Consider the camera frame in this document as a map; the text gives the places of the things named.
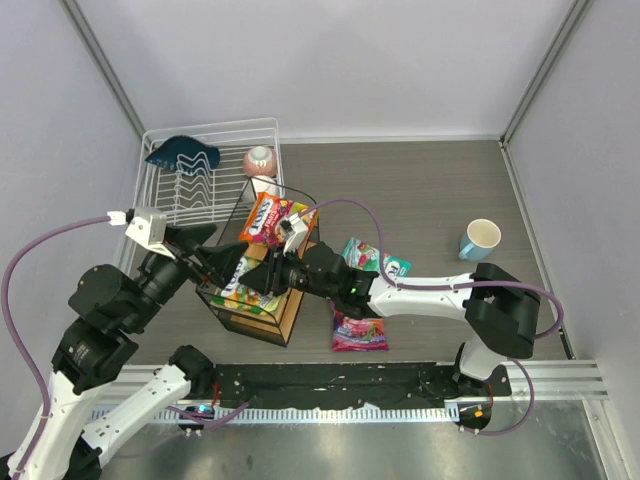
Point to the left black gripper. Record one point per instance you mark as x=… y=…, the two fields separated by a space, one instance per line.
x=188 y=257

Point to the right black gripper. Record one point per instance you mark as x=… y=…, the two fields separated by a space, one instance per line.
x=273 y=275

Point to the green Fox's candy bag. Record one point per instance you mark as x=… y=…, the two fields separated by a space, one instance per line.
x=238 y=297

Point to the orange Fox's fruits candy bag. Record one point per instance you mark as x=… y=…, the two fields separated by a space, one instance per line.
x=262 y=226

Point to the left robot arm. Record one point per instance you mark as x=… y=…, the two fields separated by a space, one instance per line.
x=62 y=443

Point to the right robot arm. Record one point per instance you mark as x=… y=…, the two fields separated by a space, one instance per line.
x=502 y=315

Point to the teal Fox's candy bag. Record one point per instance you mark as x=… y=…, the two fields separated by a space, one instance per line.
x=362 y=256

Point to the purple Fox's berries candy bag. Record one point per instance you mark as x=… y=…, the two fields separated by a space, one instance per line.
x=359 y=335

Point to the white cup in rack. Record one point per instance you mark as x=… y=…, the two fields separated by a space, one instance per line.
x=264 y=184

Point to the dark blue plate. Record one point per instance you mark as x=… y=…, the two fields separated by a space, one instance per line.
x=185 y=154

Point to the pink ceramic bowl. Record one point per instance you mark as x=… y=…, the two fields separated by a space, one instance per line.
x=260 y=160

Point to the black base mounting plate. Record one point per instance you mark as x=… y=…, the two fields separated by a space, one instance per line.
x=338 y=386

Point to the light blue mug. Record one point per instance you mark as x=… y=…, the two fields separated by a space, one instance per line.
x=479 y=239

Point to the black wire wooden shelf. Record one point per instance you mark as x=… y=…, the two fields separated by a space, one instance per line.
x=275 y=328

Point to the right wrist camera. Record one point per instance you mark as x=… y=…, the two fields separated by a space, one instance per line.
x=295 y=231

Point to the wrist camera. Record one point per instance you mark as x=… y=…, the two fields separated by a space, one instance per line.
x=295 y=231
x=147 y=229

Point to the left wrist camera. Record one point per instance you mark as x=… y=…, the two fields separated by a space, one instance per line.
x=147 y=229

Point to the white wire dish rack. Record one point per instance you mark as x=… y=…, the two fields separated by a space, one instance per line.
x=194 y=175

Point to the white slotted cable duct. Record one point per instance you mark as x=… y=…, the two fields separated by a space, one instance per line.
x=366 y=414

